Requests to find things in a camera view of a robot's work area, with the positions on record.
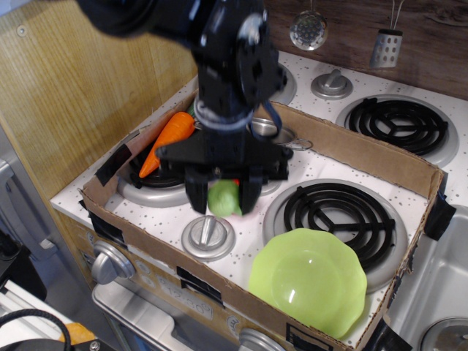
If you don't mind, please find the silver right oven knob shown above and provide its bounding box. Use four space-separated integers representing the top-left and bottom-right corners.
238 328 285 351

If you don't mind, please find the black cable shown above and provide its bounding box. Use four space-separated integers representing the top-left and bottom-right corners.
0 309 72 351

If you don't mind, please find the front right black burner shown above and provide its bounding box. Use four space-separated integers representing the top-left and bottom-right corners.
263 179 408 293

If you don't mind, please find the front left black burner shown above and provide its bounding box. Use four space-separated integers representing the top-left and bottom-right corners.
117 132 189 208

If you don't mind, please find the hanging silver strainer ladle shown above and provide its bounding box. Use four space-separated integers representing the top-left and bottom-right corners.
289 1 328 51

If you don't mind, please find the rear right black burner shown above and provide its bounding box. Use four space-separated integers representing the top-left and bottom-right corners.
336 94 459 167

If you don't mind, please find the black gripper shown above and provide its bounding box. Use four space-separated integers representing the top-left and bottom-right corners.
155 127 293 215

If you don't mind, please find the light green plastic bowl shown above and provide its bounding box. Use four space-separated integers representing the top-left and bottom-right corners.
248 228 367 339

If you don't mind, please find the silver left oven knob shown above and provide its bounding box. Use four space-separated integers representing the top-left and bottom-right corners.
91 241 136 285

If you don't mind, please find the hanging silver grater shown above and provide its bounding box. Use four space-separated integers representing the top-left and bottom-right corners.
369 0 405 69

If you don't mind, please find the brown cardboard fence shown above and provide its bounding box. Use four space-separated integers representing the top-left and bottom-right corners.
81 90 456 350

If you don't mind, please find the green toy broccoli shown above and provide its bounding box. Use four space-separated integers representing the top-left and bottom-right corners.
208 180 242 218

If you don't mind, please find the small steel pan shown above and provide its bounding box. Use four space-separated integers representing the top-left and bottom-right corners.
195 117 312 151

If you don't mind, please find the orange toy carrot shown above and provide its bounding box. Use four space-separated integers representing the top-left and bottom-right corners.
139 112 195 178

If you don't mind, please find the silver oven door handle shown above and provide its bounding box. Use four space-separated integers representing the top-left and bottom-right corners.
92 282 238 350

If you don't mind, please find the steel sink basin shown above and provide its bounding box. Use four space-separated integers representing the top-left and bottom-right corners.
388 205 467 350

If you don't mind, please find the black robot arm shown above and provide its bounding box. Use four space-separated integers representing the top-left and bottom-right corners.
79 1 292 214

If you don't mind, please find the silver oven knob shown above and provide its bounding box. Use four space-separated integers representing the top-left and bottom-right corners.
238 328 285 351
91 241 136 285

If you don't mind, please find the silver front stovetop knob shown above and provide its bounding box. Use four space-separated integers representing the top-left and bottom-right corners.
181 216 236 262

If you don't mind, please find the silver rear stovetop knob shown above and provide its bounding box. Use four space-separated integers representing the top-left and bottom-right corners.
311 69 353 100

